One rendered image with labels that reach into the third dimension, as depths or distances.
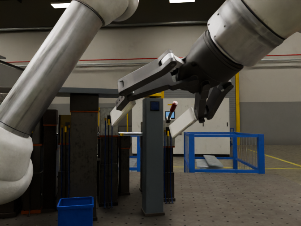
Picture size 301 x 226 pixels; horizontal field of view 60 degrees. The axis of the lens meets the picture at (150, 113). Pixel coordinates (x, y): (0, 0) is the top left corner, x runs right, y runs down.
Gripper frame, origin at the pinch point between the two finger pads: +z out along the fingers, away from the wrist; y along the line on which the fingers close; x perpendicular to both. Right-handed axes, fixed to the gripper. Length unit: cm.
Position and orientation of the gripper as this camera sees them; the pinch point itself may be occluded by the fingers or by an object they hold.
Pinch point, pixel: (147, 123)
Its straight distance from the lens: 49.0
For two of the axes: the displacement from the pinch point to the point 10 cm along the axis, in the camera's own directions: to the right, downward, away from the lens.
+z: -5.6, 5.6, 6.1
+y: -8.1, -2.0, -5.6
